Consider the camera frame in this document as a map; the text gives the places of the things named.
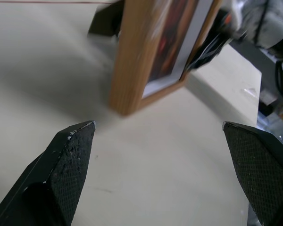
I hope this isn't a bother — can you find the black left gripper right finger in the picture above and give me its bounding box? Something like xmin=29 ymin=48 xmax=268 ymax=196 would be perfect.
xmin=222 ymin=121 xmax=283 ymax=226

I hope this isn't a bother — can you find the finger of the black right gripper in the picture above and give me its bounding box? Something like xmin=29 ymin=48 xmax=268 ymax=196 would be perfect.
xmin=185 ymin=32 xmax=227 ymax=71

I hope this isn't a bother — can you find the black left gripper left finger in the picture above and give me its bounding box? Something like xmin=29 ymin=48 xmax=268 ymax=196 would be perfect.
xmin=0 ymin=121 xmax=96 ymax=226

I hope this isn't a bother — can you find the wooden picture frame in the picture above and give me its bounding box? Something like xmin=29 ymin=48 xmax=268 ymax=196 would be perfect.
xmin=88 ymin=0 xmax=224 ymax=117

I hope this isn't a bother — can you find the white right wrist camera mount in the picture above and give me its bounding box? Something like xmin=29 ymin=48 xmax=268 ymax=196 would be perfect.
xmin=226 ymin=0 xmax=248 ymax=30

